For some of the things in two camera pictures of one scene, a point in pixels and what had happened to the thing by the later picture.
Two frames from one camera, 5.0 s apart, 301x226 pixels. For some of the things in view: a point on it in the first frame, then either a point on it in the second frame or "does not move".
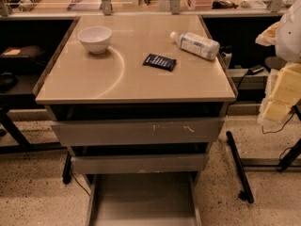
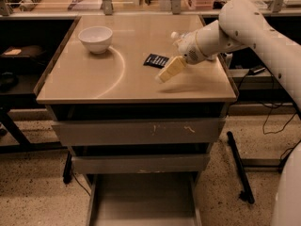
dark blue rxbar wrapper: (160, 62) does not move
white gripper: (290, 37) → (188, 48)
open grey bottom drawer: (145, 200) does not move
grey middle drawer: (139, 163) does not move
